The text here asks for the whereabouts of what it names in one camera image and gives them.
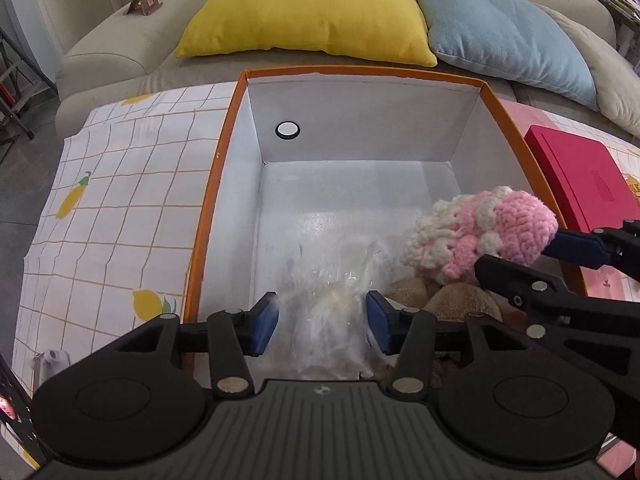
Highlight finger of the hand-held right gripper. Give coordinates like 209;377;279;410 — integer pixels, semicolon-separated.
542;219;640;283
474;254;640;403

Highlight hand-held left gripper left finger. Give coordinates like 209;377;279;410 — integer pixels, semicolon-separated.
106;291;280;395

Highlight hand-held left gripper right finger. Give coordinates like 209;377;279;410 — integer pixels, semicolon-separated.
365;290;538;395

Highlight clear plastic bag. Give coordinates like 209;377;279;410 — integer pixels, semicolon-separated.
280;237;396;381

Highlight pink white crochet toy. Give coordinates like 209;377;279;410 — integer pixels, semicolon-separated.
401;186;558;286

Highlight orange cardboard box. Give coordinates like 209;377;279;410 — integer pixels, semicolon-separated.
180;66;590;386

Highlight brown plush toy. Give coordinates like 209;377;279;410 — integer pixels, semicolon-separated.
380;276;518;388

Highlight red lidded clear box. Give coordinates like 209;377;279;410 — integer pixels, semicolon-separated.
524;125;633;233

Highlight pink table mat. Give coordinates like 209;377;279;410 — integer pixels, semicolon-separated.
499;99;640;475

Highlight beige pillow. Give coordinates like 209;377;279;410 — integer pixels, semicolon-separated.
537;4;640;136

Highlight lemon print checked tablecloth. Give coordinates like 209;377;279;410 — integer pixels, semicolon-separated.
10;82;640;471

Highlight cluttered white shelf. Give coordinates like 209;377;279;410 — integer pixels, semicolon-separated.
612;0;640;68

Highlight white phone holder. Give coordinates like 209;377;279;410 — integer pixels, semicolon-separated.
31;349;71;396

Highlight light blue pillow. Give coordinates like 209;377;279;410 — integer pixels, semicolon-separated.
395;0;600;111

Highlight smartphone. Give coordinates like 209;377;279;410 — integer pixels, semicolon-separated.
0;355;33;461

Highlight beige sofa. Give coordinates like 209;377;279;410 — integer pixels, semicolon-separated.
54;0;640;141

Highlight yellow pillow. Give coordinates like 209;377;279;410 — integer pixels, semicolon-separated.
174;0;438;67

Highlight brown phone stand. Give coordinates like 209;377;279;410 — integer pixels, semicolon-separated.
122;0;165;17

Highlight metal ladder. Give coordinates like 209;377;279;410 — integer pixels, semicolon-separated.
0;27;51;161

